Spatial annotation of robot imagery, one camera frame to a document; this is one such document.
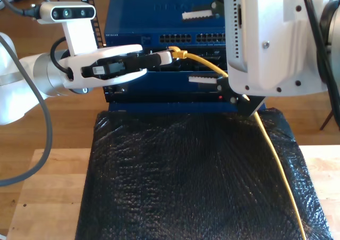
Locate yellow network cable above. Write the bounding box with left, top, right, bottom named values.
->
left=168, top=45, right=308, bottom=240

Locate blue rack base plate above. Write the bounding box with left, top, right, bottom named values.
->
left=108, top=101, right=267, bottom=115

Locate thick grey cable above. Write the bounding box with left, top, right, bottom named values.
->
left=0, top=0, right=54, bottom=187

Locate black rack server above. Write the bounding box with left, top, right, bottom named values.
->
left=140, top=45, right=228, bottom=73

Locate dark metal stool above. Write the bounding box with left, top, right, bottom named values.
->
left=320, top=109, right=336, bottom=131

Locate blue network switch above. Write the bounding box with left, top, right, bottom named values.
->
left=103, top=0, right=226, bottom=47

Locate black bubble wrap mat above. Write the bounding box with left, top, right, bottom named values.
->
left=74, top=108, right=333, bottom=240

